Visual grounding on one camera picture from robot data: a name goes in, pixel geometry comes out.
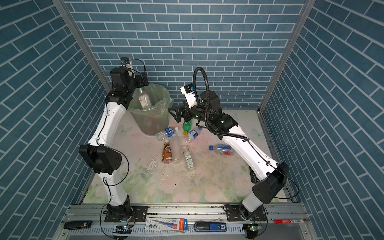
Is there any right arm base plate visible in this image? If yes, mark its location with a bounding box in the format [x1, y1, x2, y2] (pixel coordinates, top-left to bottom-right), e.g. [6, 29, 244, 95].
[223, 204, 267, 222]

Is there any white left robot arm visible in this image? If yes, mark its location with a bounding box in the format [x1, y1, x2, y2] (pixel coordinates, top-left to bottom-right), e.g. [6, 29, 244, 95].
[79, 67, 149, 215]

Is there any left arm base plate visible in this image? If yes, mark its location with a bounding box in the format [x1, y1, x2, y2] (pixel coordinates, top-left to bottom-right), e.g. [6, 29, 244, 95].
[103, 206, 149, 223]

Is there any green plastic bottle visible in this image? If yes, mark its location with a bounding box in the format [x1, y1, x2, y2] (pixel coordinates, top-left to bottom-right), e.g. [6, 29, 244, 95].
[183, 121, 192, 136]

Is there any orange brown drink bottle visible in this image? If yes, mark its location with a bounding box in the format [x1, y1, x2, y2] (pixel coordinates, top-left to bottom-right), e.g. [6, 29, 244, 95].
[162, 140, 173, 164]

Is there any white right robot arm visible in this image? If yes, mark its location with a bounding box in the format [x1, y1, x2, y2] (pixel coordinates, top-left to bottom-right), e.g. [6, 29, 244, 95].
[168, 67, 290, 219]

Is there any blue black device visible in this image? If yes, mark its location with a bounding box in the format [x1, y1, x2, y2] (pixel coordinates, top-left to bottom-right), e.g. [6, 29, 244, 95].
[194, 222, 227, 233]

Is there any frosted clear bottle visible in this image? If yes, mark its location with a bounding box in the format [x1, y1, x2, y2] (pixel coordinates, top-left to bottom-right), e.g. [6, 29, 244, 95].
[170, 134, 182, 164]

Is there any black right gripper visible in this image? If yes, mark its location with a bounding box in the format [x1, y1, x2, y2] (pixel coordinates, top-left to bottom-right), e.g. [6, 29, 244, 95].
[169, 98, 213, 125]

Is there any blue red label bottle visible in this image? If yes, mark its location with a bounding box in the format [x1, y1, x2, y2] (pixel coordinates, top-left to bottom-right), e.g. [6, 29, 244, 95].
[209, 144, 236, 156]

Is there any clear green label bottle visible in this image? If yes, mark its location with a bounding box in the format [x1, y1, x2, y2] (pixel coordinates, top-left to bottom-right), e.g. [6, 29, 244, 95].
[182, 145, 195, 171]

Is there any black remote control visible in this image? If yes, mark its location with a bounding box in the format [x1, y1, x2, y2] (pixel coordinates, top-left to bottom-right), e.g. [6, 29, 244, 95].
[63, 221, 92, 230]

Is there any blue label water bottle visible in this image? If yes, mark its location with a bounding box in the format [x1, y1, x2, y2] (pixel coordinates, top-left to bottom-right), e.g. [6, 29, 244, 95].
[155, 127, 179, 141]

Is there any small blue label bottle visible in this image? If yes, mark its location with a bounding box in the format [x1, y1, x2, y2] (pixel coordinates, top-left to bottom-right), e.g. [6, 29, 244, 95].
[185, 127, 202, 143]

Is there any green lined trash bin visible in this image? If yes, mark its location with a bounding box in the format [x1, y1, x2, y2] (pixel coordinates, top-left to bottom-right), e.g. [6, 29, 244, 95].
[128, 84, 173, 136]

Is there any large clear green cap bottle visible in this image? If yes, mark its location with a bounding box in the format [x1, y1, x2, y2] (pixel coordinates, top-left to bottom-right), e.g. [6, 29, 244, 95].
[139, 88, 152, 110]

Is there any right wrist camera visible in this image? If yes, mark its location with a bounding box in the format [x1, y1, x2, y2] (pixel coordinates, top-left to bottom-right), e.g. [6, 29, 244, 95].
[181, 83, 198, 109]

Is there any black calculator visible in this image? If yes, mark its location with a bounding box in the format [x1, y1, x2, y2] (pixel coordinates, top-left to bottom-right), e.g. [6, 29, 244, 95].
[249, 167, 259, 184]

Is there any red marker pen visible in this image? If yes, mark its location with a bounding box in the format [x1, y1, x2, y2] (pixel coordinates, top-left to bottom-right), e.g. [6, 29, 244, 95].
[274, 220, 305, 224]

